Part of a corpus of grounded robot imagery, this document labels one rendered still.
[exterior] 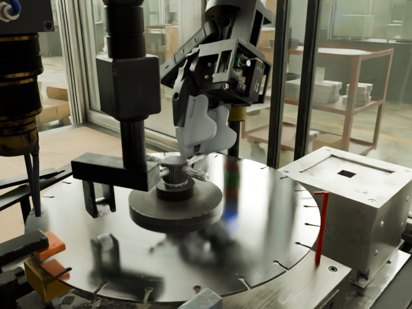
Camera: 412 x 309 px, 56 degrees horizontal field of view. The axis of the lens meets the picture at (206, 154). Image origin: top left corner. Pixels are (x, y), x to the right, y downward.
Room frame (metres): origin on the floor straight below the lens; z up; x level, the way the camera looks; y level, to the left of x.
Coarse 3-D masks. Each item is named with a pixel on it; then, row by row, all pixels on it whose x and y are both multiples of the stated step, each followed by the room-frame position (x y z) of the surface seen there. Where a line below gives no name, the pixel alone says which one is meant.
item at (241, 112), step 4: (232, 108) 0.67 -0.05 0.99; (236, 108) 0.67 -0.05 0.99; (240, 108) 0.68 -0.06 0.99; (244, 108) 0.68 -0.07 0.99; (232, 112) 0.67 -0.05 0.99; (236, 112) 0.67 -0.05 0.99; (240, 112) 0.68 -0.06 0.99; (244, 112) 0.68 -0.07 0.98; (228, 116) 0.68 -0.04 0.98; (232, 116) 0.67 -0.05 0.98; (236, 116) 0.67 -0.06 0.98; (240, 116) 0.68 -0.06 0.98; (244, 116) 0.68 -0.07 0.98; (228, 120) 0.68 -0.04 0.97; (232, 120) 0.67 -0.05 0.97; (236, 120) 0.67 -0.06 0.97; (240, 120) 0.68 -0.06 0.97; (244, 120) 0.68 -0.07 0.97
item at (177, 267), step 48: (48, 192) 0.43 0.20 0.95; (96, 192) 0.43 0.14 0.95; (240, 192) 0.43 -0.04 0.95; (288, 192) 0.43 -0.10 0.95; (96, 240) 0.32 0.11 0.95; (144, 240) 0.32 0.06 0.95; (192, 240) 0.32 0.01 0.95; (240, 240) 0.32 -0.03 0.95; (288, 240) 0.32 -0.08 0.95; (96, 288) 0.26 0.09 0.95; (144, 288) 0.26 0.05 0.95; (192, 288) 0.26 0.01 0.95; (240, 288) 0.26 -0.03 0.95
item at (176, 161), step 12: (156, 156) 0.42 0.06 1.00; (168, 156) 0.41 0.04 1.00; (180, 156) 0.41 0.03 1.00; (192, 156) 0.43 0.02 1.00; (168, 168) 0.39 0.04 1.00; (180, 168) 0.39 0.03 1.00; (192, 168) 0.39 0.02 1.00; (168, 180) 0.39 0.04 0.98; (180, 180) 0.39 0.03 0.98; (204, 180) 0.37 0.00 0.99
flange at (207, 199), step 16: (144, 192) 0.41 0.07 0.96; (160, 192) 0.39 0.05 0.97; (176, 192) 0.38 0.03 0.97; (192, 192) 0.39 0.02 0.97; (208, 192) 0.41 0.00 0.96; (144, 208) 0.37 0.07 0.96; (160, 208) 0.37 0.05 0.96; (176, 208) 0.37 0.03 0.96; (192, 208) 0.37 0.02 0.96; (208, 208) 0.37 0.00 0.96; (160, 224) 0.35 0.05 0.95; (176, 224) 0.35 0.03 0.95; (192, 224) 0.35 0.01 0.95
